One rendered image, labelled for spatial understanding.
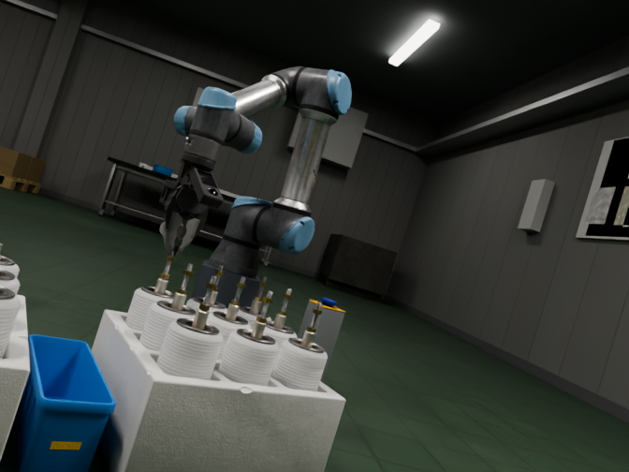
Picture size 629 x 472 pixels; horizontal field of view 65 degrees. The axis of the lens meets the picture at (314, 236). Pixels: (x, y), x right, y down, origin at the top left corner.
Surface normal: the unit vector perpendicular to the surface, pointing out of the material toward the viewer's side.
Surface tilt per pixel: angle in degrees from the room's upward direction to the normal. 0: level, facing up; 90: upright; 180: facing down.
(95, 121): 90
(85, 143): 90
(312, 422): 90
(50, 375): 88
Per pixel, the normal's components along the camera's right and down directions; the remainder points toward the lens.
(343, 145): 0.17, 0.04
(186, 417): 0.54, 0.15
